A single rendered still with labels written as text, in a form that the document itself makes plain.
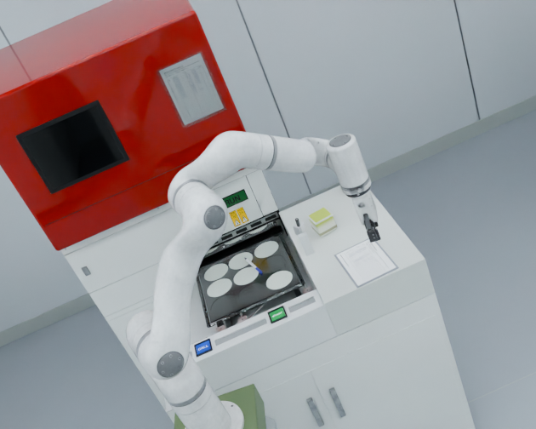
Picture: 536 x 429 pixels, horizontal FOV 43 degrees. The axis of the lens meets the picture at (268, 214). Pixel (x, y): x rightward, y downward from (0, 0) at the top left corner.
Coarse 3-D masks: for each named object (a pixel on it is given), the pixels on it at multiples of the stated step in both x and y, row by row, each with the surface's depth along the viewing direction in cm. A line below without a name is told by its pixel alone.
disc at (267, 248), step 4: (260, 244) 266; (264, 244) 265; (268, 244) 264; (272, 244) 263; (276, 244) 262; (256, 248) 265; (260, 248) 264; (264, 248) 263; (268, 248) 262; (272, 248) 261; (276, 248) 260; (256, 252) 262; (260, 252) 262; (264, 252) 261; (268, 252) 260; (272, 252) 259; (256, 256) 260; (260, 256) 259; (264, 256) 258
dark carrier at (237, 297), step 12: (276, 240) 264; (240, 252) 266; (252, 252) 263; (276, 252) 258; (216, 264) 266; (228, 264) 263; (264, 264) 254; (276, 264) 252; (288, 264) 249; (228, 276) 256; (264, 276) 248; (204, 288) 255; (240, 288) 247; (252, 288) 245; (264, 288) 243; (216, 300) 246; (228, 300) 244; (240, 300) 241; (252, 300) 239; (216, 312) 241; (228, 312) 238
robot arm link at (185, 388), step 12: (144, 312) 181; (132, 324) 179; (144, 324) 176; (132, 336) 176; (132, 348) 176; (192, 360) 184; (180, 372) 181; (192, 372) 181; (156, 384) 182; (168, 384) 180; (180, 384) 179; (192, 384) 180; (204, 384) 184; (168, 396) 180; (180, 396) 179; (192, 396) 181
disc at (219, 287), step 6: (216, 282) 256; (222, 282) 254; (228, 282) 253; (210, 288) 254; (216, 288) 253; (222, 288) 251; (228, 288) 250; (210, 294) 251; (216, 294) 250; (222, 294) 248
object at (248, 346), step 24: (264, 312) 222; (288, 312) 217; (312, 312) 215; (216, 336) 220; (240, 336) 216; (264, 336) 215; (288, 336) 217; (312, 336) 219; (216, 360) 215; (240, 360) 217; (264, 360) 220; (216, 384) 220
